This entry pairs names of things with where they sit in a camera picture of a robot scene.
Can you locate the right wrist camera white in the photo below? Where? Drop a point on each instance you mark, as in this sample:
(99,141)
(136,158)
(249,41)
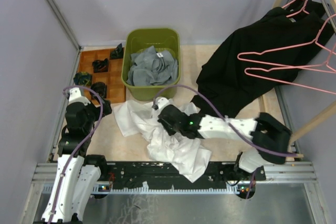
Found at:
(161,102)

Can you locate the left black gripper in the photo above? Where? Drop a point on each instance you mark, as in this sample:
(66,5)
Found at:
(106,108)

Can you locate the rolled black sock bottom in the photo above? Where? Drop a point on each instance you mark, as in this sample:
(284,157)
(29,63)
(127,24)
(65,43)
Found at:
(100,88)

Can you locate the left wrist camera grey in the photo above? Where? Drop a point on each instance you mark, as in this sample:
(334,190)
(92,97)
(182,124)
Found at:
(75,94)

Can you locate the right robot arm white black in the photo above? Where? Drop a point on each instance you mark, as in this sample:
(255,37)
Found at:
(268,137)

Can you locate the grey shirt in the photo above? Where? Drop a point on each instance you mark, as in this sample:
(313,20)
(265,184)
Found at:
(152,68)

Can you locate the rolled black sock top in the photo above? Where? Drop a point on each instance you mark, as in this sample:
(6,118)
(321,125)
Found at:
(117,53)

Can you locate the white shirt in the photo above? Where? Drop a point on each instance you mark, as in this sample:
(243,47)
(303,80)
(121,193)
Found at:
(188,156)

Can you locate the white cable duct strip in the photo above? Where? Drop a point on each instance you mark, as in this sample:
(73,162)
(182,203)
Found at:
(100,189)

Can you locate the green plastic basket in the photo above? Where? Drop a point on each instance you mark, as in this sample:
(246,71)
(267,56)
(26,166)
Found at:
(161,39)

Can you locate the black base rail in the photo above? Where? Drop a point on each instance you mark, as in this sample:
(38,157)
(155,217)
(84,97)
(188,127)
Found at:
(157,175)

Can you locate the rolled black sock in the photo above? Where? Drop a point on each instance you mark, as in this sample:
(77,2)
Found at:
(117,53)
(100,88)
(100,65)

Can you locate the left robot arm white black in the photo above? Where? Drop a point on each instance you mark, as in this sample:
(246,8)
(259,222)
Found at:
(77,172)

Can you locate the black shirt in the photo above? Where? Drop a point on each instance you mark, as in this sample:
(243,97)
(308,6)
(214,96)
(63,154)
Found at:
(248,63)

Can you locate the pink hanger of grey shirt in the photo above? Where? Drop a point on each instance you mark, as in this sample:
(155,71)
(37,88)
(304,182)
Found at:
(288,74)

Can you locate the wooden clothes rack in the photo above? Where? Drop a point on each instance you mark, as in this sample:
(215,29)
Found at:
(309,108)

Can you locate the rolled black sock centre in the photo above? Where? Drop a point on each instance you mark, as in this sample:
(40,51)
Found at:
(100,65)

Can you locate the rolled dark sock green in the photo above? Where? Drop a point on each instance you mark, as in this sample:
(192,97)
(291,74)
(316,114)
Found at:
(83,79)

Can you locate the pink hanger of white shirt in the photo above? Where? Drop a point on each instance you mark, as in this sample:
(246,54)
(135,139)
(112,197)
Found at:
(298,54)

